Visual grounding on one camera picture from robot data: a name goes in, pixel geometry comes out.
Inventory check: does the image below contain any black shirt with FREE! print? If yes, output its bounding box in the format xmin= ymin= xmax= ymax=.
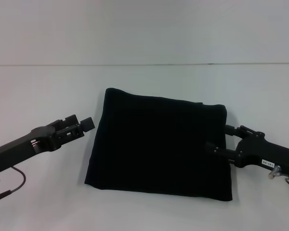
xmin=83 ymin=88 xmax=233 ymax=203

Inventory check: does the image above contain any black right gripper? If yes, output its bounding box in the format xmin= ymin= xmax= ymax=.
xmin=206 ymin=124 xmax=289 ymax=178

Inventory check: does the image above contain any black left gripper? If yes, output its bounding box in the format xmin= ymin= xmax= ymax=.
xmin=0 ymin=115 xmax=96 ymax=173

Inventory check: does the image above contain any silver right wrist cable connector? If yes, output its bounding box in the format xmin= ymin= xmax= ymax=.
xmin=267 ymin=165 xmax=284 ymax=180

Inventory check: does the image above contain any thin left wrist cable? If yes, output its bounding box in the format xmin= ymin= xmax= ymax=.
xmin=0 ymin=165 xmax=27 ymax=202

